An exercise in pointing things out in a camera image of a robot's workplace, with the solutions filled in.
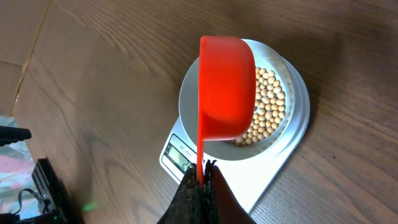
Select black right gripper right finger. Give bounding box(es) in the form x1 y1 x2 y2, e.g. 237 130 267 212
205 160 256 224

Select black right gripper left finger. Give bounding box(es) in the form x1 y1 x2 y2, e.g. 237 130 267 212
157 164 202 224

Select red plastic measuring scoop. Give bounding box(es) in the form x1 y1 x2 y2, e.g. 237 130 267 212
197 35 256 188

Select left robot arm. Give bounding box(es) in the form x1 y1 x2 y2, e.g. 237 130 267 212
0 126 32 146

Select white digital kitchen scale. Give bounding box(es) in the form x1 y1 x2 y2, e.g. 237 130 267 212
159 58 311 214

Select soybeans in bowl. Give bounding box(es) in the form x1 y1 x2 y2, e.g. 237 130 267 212
229 67 286 146

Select light grey round bowl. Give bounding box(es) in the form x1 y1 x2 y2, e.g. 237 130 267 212
178 39 303 161

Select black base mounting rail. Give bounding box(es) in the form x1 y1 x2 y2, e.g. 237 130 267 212
1 158 84 224

